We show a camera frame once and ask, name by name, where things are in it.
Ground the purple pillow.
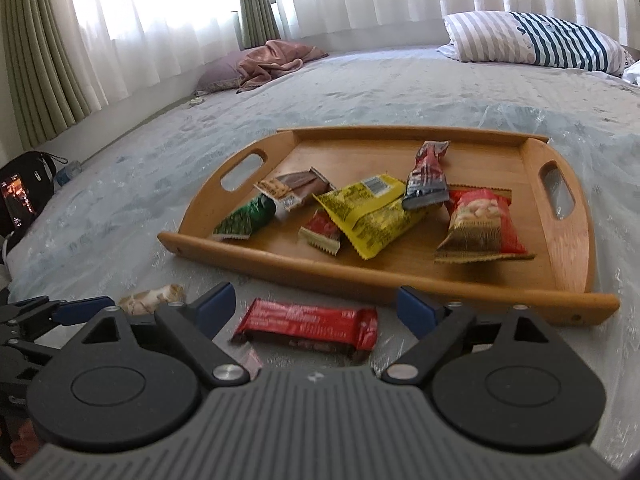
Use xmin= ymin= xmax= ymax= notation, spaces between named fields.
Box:
xmin=195 ymin=50 xmax=251 ymax=93

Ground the wooden tray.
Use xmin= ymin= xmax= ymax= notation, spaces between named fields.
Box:
xmin=157 ymin=125 xmax=622 ymax=328

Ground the brown peanut packet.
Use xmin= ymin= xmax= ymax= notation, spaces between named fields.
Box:
xmin=254 ymin=167 xmax=335 ymax=222

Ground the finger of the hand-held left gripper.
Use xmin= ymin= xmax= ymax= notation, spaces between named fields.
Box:
xmin=0 ymin=296 xmax=63 ymax=333
xmin=47 ymin=295 xmax=118 ymax=326

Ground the green curtain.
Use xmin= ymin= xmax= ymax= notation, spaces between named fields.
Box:
xmin=234 ymin=0 xmax=282 ymax=51
xmin=0 ymin=0 xmax=108 ymax=153

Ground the pink cloth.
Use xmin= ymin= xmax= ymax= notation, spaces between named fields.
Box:
xmin=236 ymin=39 xmax=330 ymax=95

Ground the black bag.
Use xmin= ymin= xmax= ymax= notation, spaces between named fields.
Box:
xmin=0 ymin=150 xmax=56 ymax=241

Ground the red biscuit packet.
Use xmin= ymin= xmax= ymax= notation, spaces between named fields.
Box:
xmin=230 ymin=297 xmax=379 ymax=361

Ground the blue grey striped pillow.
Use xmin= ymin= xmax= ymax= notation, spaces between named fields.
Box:
xmin=437 ymin=10 xmax=632 ymax=73

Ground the small red gold packet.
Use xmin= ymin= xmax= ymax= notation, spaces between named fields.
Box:
xmin=298 ymin=208 xmax=343 ymax=257

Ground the yellow snack packet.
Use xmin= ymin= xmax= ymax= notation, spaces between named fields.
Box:
xmin=314 ymin=174 xmax=431 ymax=261

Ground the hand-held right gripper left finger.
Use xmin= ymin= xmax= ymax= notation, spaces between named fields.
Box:
xmin=55 ymin=281 xmax=251 ymax=388

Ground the clear water bottle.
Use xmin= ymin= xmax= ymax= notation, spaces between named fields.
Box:
xmin=52 ymin=159 xmax=83 ymax=187

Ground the red gold nut packet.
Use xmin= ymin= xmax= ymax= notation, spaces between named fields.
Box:
xmin=434 ymin=187 xmax=536 ymax=264

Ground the small pink packet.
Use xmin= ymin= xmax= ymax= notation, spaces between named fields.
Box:
xmin=227 ymin=342 xmax=263 ymax=380

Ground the phone with lit screen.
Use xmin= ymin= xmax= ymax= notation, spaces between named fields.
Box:
xmin=0 ymin=172 xmax=38 ymax=226

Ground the green pea packet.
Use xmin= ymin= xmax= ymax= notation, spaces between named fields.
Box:
xmin=212 ymin=194 xmax=277 ymax=241

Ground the red silver snack packet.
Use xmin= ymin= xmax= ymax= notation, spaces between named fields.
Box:
xmin=401 ymin=141 xmax=451 ymax=211

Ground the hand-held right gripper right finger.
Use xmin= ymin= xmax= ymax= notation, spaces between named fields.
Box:
xmin=375 ymin=286 xmax=576 ymax=386

